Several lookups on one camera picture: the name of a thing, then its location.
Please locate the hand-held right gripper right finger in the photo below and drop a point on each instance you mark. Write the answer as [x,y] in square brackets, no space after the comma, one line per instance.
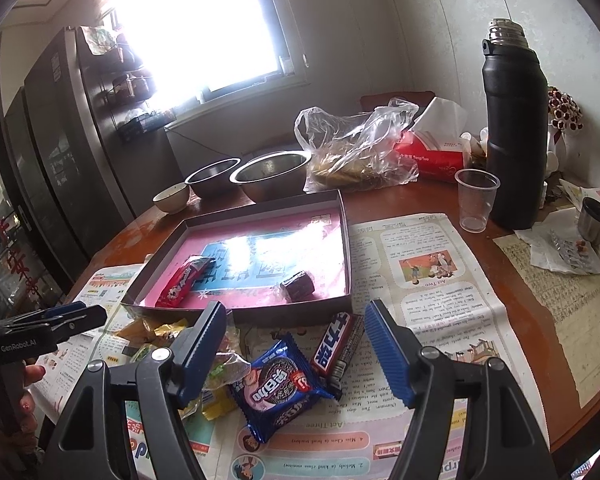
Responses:
[387,355]

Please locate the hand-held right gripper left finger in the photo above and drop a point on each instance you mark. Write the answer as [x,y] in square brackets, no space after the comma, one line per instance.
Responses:
[200,355]

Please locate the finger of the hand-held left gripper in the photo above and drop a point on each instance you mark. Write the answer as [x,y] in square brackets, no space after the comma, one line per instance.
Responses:
[82,321]
[65,311]

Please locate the clear green snack packet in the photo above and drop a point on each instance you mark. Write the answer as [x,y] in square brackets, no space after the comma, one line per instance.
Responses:
[227,367]

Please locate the red snack packet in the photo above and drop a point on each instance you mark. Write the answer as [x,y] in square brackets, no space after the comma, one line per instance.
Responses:
[182,282]

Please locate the blue cookie packet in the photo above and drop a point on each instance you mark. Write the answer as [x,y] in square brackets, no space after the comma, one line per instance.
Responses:
[280,390]

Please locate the grey cardboard box tray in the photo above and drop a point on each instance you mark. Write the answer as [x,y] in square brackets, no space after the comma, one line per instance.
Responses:
[290,312]

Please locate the dark brown snack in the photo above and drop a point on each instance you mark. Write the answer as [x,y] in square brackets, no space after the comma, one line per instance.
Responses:
[297,286]

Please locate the person's left hand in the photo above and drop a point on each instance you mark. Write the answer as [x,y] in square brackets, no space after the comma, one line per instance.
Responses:
[34,375]

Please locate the small yellow snack packet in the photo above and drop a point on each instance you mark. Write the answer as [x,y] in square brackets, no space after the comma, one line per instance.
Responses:
[172,331]

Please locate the newspaper sheet with colourful header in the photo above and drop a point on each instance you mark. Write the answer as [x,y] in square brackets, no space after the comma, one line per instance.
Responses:
[105,285]

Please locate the orange snack packet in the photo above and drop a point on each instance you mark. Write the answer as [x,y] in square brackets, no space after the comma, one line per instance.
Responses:
[132,330]

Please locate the white ceramic bowl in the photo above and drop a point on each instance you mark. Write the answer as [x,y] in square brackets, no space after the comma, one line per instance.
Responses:
[171,199]

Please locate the dark refrigerator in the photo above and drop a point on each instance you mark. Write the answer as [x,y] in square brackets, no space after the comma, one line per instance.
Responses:
[55,160]

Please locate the clear plastic cup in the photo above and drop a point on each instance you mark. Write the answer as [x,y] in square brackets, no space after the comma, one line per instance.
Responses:
[475,200]

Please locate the crumpled white paper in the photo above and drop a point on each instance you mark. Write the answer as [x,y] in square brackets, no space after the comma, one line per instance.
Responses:
[540,255]

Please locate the large steel bowl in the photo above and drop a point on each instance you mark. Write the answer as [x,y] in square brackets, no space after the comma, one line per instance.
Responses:
[270,175]

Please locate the handwritten paper sheet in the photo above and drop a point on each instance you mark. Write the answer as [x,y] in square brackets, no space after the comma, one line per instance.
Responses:
[580,320]

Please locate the clear plastic bag of biscuits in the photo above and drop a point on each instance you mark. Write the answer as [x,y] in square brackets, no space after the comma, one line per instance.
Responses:
[350,160]

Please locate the red tissue box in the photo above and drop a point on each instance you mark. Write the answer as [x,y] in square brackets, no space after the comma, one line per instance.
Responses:
[430,157]

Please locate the pill blister pack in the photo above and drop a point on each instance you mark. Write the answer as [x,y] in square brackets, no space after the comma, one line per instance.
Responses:
[567,252]

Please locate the small steel cup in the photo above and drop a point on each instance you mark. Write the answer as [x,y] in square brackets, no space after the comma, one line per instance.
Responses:
[592,222]

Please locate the black thermos flask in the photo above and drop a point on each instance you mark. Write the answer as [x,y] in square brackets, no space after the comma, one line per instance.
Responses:
[515,135]

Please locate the colourful printed paper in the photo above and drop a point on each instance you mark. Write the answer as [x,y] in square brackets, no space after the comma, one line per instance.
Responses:
[587,195]

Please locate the window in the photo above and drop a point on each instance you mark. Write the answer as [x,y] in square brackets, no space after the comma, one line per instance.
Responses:
[205,25]

